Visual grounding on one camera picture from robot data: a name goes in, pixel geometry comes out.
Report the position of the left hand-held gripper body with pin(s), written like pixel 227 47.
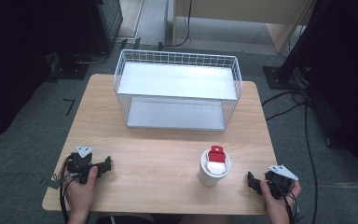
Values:
pixel 80 161

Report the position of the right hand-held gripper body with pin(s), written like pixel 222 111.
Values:
pixel 280 182

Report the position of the white cup with red lid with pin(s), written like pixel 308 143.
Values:
pixel 214 169

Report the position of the person's right hand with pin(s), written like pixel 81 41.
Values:
pixel 276 205

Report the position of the person's left hand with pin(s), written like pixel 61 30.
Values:
pixel 80 194

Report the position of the black flat stand base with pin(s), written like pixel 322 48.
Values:
pixel 70 70

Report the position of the dark curtain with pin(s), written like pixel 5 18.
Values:
pixel 351 93
pixel 18 62

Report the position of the dark cabinet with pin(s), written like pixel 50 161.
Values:
pixel 108 21

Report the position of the light wooden furniture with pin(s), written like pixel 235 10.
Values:
pixel 230 9

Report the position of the black stand with base plate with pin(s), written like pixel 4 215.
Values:
pixel 289 74

